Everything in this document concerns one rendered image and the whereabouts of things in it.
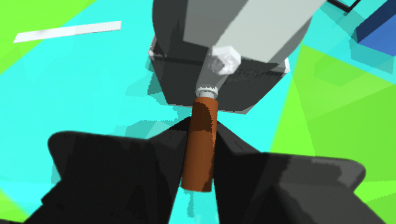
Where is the blue rectangular block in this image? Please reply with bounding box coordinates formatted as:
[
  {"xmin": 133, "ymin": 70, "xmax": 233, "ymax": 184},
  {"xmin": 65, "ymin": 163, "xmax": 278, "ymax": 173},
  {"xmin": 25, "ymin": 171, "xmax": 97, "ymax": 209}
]
[{"xmin": 356, "ymin": 0, "xmax": 396, "ymax": 56}]

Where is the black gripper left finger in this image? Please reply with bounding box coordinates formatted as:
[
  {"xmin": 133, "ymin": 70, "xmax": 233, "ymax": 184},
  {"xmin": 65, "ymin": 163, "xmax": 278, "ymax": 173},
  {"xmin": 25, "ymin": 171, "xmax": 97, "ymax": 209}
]
[{"xmin": 47, "ymin": 116, "xmax": 191, "ymax": 224}]

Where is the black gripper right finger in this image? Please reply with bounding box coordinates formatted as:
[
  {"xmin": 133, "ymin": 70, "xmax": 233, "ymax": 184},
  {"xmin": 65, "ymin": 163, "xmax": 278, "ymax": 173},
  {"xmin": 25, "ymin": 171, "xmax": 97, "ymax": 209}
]
[{"xmin": 213, "ymin": 120, "xmax": 367, "ymax": 224}]

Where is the dark grey l-shaped rod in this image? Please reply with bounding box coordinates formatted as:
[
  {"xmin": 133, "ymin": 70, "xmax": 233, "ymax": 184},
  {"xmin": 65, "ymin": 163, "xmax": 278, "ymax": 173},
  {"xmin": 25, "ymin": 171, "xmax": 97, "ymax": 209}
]
[{"xmin": 327, "ymin": 0, "xmax": 361, "ymax": 13}]

